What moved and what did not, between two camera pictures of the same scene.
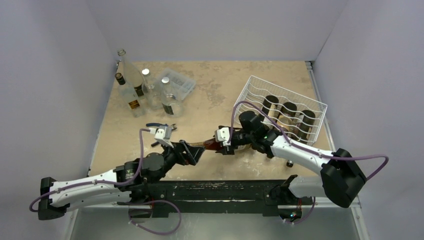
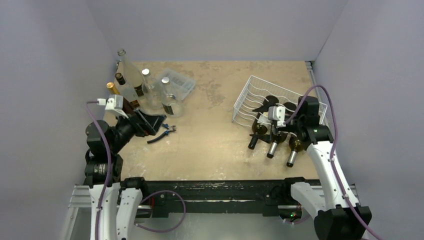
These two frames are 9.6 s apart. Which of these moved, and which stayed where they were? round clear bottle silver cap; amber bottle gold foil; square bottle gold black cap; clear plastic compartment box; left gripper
Moved: left gripper; amber bottle gold foil
Stayed: square bottle gold black cap; clear plastic compartment box; round clear bottle silver cap
